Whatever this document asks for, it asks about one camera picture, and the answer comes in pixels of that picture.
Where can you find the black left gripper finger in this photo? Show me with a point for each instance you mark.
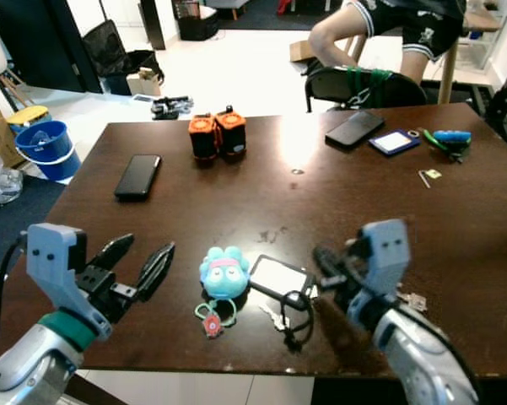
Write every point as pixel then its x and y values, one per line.
pixel 114 251
pixel 159 268

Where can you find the grey-blue right wrist camera mount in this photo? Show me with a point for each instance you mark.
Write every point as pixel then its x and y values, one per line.
pixel 384 257

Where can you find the orange and black battery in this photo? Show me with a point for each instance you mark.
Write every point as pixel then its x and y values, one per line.
pixel 230 135
pixel 202 137

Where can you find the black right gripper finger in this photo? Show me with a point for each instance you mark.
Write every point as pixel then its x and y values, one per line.
pixel 337 283
pixel 329 258

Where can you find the light wooden furniture leg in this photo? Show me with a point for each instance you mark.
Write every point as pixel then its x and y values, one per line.
pixel 447 72

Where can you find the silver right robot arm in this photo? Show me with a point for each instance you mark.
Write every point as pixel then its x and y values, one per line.
pixel 426 363

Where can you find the black bag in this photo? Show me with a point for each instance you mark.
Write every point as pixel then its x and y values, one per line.
pixel 107 51

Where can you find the black smartphone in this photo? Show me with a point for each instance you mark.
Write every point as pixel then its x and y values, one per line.
pixel 138 177

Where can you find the silver key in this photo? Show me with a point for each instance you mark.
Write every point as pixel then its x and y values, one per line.
pixel 274 317

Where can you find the key bunch with brown charm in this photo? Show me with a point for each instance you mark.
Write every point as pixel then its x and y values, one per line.
pixel 415 300

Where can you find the yellow sponge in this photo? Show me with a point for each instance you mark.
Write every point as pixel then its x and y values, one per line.
pixel 27 114

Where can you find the black flat wallet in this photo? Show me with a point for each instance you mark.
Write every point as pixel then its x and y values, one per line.
pixel 354 129

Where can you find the grey-blue left wrist camera mount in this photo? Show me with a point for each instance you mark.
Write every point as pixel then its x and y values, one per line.
pixel 55 261

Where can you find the grey-blue wrist camera mount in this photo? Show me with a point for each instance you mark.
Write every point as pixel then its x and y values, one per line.
pixel 384 257
pixel 55 261

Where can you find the blue card holder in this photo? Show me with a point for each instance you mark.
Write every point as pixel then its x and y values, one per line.
pixel 395 143

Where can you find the clear plastic bag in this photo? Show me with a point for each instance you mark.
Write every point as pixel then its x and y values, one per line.
pixel 0 181

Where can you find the dark blue rug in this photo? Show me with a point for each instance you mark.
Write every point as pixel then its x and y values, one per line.
pixel 4 232

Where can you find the black device on floor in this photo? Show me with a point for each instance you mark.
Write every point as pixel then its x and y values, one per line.
pixel 171 107

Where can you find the black metal stand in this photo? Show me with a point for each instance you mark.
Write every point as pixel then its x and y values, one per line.
pixel 504 93

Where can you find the small tan cardboard box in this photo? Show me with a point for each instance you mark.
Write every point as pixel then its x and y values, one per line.
pixel 143 83

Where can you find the seated person in black shorts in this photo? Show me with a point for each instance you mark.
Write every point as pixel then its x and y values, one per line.
pixel 422 29

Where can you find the green and blue tool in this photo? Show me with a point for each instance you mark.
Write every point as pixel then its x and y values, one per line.
pixel 453 137

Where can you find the blue plastic bucket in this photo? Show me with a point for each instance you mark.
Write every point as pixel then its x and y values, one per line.
pixel 46 152

